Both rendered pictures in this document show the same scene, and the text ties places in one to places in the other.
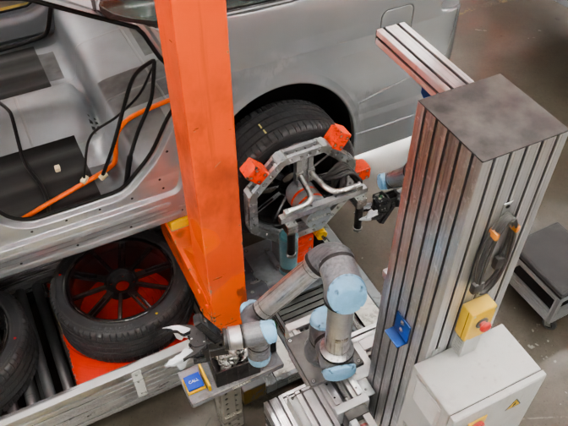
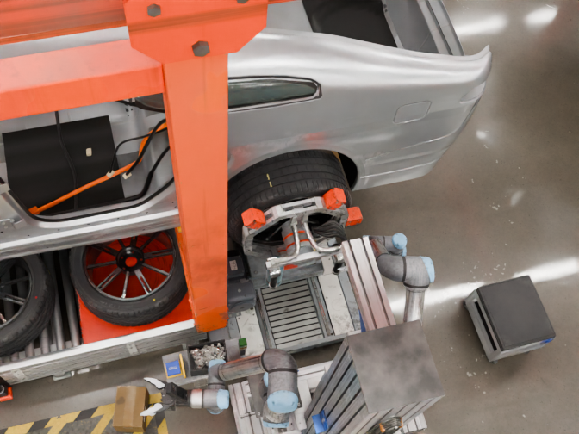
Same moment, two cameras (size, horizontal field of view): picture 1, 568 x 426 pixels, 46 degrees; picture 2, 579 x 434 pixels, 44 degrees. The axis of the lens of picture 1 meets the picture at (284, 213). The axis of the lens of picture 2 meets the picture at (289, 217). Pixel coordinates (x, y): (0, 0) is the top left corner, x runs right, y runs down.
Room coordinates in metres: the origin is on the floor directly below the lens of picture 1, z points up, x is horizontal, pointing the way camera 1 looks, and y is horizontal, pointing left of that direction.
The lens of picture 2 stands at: (0.59, -0.11, 4.17)
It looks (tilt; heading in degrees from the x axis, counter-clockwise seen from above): 64 degrees down; 3
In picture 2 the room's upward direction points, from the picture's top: 10 degrees clockwise
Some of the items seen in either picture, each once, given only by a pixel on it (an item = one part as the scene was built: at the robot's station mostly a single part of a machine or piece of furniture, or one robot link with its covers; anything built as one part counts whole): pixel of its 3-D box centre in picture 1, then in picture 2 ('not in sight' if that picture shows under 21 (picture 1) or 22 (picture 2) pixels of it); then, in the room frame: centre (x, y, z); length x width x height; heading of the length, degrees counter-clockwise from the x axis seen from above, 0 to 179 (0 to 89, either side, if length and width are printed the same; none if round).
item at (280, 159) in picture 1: (300, 193); (294, 229); (2.16, -0.08, 0.85); 0.54 x 0.07 x 0.54; 117
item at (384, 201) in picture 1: (385, 201); not in sight; (2.10, -0.46, 0.86); 0.12 x 0.08 x 0.09; 117
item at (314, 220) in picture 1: (308, 202); (298, 242); (2.10, -0.11, 0.85); 0.21 x 0.14 x 0.14; 27
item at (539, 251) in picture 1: (551, 275); (507, 319); (2.21, -1.44, 0.17); 0.43 x 0.36 x 0.34; 28
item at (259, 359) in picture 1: (258, 346); (215, 399); (1.18, 0.09, 1.12); 0.11 x 0.08 x 0.11; 12
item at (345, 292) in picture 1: (339, 323); (279, 401); (1.22, -0.18, 1.19); 0.15 x 0.12 x 0.55; 12
